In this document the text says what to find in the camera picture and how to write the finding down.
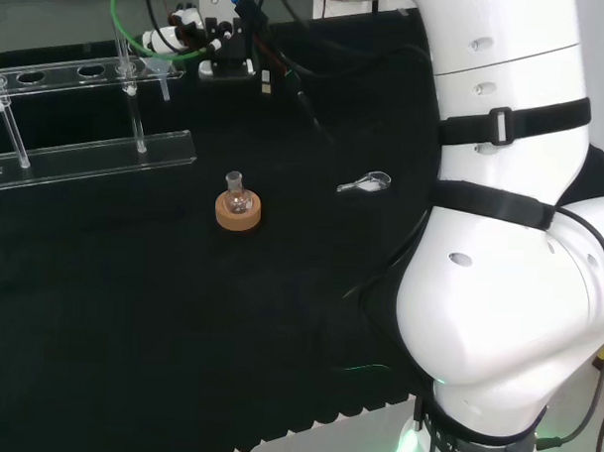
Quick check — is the green cable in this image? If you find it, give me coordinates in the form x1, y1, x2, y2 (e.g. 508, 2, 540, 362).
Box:
107, 0, 212, 62

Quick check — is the translucent plastic funnel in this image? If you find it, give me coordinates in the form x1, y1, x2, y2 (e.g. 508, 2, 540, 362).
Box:
137, 56, 174, 102

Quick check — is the orange cable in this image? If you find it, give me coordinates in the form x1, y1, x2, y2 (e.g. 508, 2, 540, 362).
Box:
255, 34, 293, 77

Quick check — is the small round-bottom glass flask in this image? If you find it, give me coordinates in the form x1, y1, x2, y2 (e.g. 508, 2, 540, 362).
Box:
222, 169, 251, 217

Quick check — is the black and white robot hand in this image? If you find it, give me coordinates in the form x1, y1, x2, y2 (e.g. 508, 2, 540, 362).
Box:
141, 0, 270, 83

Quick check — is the thick black cable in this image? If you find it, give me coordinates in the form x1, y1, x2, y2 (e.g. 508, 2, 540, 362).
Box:
260, 0, 436, 83

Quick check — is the black bench cloth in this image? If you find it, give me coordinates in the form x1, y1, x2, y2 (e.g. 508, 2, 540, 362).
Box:
0, 0, 604, 452

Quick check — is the clear acrylic funnel stand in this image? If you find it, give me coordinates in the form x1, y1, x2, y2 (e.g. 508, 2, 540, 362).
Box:
0, 26, 202, 199

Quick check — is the brown cork ring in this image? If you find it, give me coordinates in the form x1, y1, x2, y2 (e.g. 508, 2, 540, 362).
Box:
213, 187, 264, 233

